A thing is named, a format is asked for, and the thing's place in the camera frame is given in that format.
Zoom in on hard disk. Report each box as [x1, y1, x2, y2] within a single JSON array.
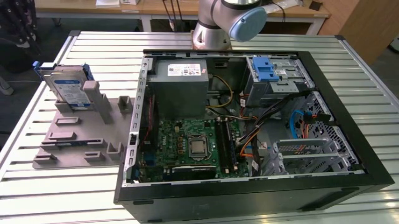
[[32, 61, 94, 110]]

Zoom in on silver disk bay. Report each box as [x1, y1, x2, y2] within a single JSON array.
[[269, 137, 358, 175]]

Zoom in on grey power supply unit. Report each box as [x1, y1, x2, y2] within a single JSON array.
[[146, 58, 209, 121]]

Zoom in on green motherboard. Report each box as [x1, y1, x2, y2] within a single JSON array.
[[136, 118, 249, 182]]

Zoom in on silver CPU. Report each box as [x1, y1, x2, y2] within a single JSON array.
[[188, 139, 208, 156]]

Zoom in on black RAM stick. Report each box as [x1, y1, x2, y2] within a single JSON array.
[[217, 118, 230, 173], [224, 118, 238, 172]]

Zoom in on black graphics card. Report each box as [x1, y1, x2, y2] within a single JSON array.
[[161, 165, 217, 182]]

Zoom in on blue drive latch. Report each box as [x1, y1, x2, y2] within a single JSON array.
[[252, 56, 280, 82]]

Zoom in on silver optical drive cage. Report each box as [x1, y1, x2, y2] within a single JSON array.
[[244, 56, 313, 107]]

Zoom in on grey parts rack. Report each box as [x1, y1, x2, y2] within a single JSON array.
[[32, 80, 136, 169]]

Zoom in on black PC case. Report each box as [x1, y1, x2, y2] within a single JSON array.
[[112, 48, 394, 222]]

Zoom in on wooden desk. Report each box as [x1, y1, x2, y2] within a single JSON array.
[[0, 0, 332, 35]]

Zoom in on grey stand foot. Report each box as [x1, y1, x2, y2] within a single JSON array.
[[0, 77, 13, 95]]

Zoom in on brown wooden cabinet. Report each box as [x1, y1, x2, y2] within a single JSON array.
[[318, 0, 399, 66]]

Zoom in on person in dark floral clothes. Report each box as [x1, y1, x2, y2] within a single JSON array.
[[0, 0, 40, 56]]

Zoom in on yellow wires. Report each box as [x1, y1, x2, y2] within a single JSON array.
[[205, 74, 234, 109]]

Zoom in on black wire bundle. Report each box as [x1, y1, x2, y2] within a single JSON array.
[[236, 92, 312, 150]]

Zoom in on orange flat wire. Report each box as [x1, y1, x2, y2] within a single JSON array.
[[238, 139, 258, 158]]

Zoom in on blue data wire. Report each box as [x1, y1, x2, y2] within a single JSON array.
[[289, 109, 312, 140]]

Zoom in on power wire with black plug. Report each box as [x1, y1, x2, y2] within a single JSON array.
[[300, 111, 333, 140]]

